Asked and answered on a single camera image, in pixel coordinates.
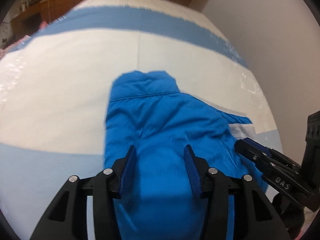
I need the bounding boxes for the blue puffer jacket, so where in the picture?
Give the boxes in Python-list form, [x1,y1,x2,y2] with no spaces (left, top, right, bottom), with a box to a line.
[104,71,267,239]

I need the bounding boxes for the blue and white bedspread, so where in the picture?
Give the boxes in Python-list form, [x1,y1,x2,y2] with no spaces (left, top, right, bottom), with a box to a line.
[1,0,281,239]

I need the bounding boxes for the pink floral quilt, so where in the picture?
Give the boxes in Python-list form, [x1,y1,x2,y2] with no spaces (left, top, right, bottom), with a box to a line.
[1,21,49,59]

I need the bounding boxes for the wooden desk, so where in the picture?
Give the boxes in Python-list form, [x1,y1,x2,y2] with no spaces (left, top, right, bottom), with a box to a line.
[10,0,55,39]

